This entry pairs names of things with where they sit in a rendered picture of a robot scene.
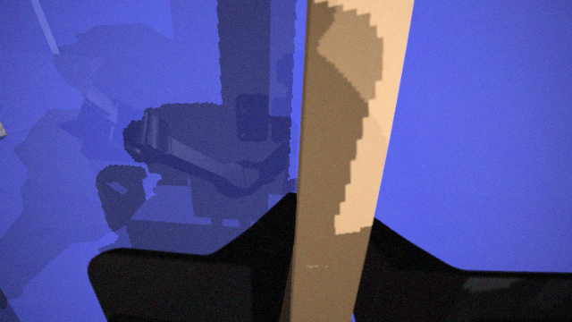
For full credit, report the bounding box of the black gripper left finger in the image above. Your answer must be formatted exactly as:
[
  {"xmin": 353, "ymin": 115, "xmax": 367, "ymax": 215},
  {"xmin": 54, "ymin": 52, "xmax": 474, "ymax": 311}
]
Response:
[{"xmin": 87, "ymin": 192, "xmax": 297, "ymax": 322}]

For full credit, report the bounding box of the long wooden rail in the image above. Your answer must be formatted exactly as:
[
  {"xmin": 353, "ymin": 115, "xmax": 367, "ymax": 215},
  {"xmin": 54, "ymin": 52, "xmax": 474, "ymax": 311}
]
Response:
[{"xmin": 290, "ymin": 0, "xmax": 414, "ymax": 322}]

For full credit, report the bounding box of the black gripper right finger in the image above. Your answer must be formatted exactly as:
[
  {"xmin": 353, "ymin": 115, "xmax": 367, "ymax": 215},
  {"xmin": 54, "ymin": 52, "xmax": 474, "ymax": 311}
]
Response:
[{"xmin": 353, "ymin": 216, "xmax": 572, "ymax": 322}]

